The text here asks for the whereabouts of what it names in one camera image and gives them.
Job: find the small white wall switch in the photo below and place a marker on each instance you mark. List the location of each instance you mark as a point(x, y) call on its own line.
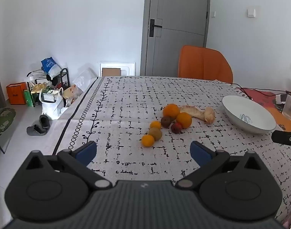
point(213, 14)

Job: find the green box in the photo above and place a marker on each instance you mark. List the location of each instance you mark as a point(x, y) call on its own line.
point(28, 99)

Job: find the ribbed clear glass cup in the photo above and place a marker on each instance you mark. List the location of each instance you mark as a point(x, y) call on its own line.
point(289, 108)

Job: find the small orange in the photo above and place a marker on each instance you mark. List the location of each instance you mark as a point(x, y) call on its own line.
point(155, 124)
point(147, 140)

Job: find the blue plastic bag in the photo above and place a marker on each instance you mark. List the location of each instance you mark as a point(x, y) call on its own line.
point(50, 65)

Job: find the white ceramic bowl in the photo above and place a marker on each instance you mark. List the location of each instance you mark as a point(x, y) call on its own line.
point(243, 109)

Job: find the grey door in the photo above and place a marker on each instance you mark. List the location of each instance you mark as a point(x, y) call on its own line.
point(176, 16)

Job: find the orange box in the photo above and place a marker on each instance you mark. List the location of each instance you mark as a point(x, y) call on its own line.
point(15, 94)

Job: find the white charger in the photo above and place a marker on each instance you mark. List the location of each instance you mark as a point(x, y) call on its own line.
point(280, 98)

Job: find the clear plastic bag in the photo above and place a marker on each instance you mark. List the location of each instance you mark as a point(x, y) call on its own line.
point(84, 78)

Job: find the orange printed mat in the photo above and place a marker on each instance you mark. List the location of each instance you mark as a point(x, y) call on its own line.
point(262, 97)

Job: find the large white wall switch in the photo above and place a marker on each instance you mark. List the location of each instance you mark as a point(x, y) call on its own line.
point(251, 12)

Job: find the yellow slippers pair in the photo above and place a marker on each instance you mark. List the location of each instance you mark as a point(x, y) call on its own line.
point(38, 88)

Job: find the orange chair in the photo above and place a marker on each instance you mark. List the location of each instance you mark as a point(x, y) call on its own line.
point(202, 62)

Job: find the grey slipper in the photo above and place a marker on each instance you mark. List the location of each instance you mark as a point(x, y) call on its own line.
point(44, 121)
point(35, 130)

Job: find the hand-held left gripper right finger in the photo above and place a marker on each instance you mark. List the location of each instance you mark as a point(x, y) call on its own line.
point(200, 152)

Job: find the brown cardboard piece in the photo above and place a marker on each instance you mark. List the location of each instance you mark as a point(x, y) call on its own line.
point(111, 72)

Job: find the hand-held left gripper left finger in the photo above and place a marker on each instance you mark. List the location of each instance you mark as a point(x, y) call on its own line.
point(87, 151)

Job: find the pale orange peel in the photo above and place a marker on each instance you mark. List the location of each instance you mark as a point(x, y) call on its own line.
point(209, 115)

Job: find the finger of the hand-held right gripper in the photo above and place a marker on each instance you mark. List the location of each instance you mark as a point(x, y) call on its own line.
point(283, 138)

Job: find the white shopping bag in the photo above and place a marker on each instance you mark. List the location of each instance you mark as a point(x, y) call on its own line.
point(51, 108)

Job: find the white framed board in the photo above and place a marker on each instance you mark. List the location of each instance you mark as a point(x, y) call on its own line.
point(117, 64)

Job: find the black shoe rack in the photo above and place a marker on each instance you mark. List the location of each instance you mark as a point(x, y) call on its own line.
point(65, 76)

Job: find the orange printed plastic bag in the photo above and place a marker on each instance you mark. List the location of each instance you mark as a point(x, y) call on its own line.
point(72, 93)

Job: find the brown kiwi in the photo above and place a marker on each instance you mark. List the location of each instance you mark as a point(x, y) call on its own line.
point(155, 133)
point(166, 121)

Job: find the red plum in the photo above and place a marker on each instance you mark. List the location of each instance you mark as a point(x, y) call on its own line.
point(176, 128)

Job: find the grey patterned tablecloth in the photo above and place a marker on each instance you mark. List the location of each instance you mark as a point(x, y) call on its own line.
point(136, 95)

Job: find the large orange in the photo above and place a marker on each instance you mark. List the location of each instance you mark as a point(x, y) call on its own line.
point(171, 111)
point(184, 120)

